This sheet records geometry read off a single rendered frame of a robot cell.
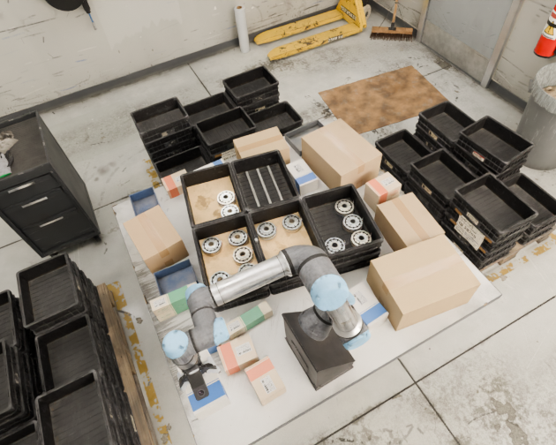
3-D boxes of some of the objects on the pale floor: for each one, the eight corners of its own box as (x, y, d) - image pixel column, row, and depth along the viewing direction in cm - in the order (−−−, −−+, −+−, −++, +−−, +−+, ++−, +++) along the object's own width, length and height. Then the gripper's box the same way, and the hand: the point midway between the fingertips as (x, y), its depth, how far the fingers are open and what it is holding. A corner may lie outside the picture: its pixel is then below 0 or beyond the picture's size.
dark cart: (108, 243, 324) (49, 162, 251) (50, 267, 313) (-27, 191, 241) (92, 193, 357) (36, 109, 284) (40, 214, 346) (-32, 132, 274)
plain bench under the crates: (461, 343, 258) (502, 294, 202) (231, 484, 222) (205, 471, 165) (327, 182, 346) (330, 116, 290) (147, 263, 310) (111, 206, 253)
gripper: (208, 331, 136) (219, 351, 152) (153, 358, 132) (169, 377, 148) (218, 353, 132) (228, 372, 148) (161, 383, 127) (177, 399, 143)
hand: (201, 381), depth 146 cm, fingers closed on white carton, 13 cm apart
